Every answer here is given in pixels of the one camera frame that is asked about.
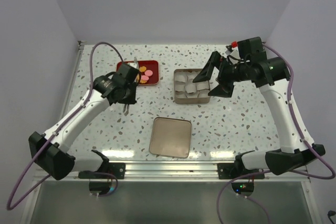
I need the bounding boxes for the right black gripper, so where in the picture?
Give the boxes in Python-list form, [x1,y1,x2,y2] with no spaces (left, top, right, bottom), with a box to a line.
[193,50,251,98]

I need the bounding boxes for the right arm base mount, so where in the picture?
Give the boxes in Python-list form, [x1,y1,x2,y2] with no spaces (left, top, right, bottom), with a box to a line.
[217,155,259,179]

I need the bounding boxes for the pink round cookie upper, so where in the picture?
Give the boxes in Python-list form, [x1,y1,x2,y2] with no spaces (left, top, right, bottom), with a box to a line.
[145,70,153,77]

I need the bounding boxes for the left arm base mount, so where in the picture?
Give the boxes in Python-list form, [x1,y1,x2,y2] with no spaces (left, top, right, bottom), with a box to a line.
[73,150,126,179]

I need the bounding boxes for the purple cable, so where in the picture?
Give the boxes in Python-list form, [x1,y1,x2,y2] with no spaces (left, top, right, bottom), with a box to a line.
[6,41,125,211]
[217,44,333,224]

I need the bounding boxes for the red rectangular tray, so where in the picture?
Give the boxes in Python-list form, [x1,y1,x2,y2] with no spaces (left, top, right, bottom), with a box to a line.
[126,60,160,87]

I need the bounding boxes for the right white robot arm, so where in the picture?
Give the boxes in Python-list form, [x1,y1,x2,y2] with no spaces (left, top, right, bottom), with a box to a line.
[193,37,326,178]

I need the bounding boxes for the metal tongs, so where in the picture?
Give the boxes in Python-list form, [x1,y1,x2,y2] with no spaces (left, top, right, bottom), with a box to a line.
[123,57,138,116]

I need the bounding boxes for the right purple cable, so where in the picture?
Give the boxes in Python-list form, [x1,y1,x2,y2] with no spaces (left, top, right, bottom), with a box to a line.
[217,44,333,224]

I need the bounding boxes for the square cookie tin box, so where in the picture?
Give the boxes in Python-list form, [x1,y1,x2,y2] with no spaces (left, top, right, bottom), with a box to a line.
[173,69,211,105]

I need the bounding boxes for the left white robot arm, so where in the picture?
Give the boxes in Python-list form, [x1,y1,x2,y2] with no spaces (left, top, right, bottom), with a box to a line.
[28,63,140,180]

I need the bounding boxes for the orange cookie top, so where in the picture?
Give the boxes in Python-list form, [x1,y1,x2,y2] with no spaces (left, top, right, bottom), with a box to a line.
[139,66,146,72]

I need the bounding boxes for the pink round cookie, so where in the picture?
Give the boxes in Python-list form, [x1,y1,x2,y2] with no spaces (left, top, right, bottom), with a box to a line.
[141,75,149,81]
[145,70,153,77]

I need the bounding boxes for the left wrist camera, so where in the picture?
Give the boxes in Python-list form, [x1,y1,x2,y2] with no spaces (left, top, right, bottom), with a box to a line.
[127,61,139,69]

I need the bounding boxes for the aluminium front rail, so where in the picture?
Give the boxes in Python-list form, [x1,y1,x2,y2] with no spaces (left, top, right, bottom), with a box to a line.
[34,160,310,182]

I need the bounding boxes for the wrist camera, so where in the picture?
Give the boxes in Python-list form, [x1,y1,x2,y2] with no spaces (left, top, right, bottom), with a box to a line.
[127,61,139,69]
[226,41,239,58]

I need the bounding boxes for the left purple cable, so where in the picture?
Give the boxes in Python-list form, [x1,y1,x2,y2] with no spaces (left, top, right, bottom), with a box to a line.
[6,41,125,211]

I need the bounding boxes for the pink round cookie lower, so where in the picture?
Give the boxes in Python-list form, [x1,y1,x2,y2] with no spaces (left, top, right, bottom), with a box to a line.
[141,75,149,81]

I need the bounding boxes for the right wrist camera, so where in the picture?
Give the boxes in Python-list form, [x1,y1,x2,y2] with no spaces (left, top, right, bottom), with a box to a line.
[226,41,239,58]

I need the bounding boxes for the square tin lid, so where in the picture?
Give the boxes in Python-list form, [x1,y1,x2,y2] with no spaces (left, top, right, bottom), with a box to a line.
[149,117,192,158]

